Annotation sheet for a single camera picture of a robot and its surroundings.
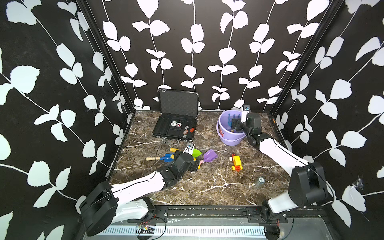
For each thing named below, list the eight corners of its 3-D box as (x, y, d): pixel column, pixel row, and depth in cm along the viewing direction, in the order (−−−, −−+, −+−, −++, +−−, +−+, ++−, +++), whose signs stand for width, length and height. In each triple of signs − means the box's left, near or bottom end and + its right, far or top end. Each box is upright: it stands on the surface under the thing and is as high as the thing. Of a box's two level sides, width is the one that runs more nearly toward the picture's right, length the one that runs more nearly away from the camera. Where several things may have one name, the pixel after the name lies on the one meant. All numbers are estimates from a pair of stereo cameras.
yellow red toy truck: (233, 172, 91) (235, 168, 86) (228, 156, 98) (229, 151, 93) (241, 171, 91) (244, 167, 87) (235, 155, 98) (237, 150, 94)
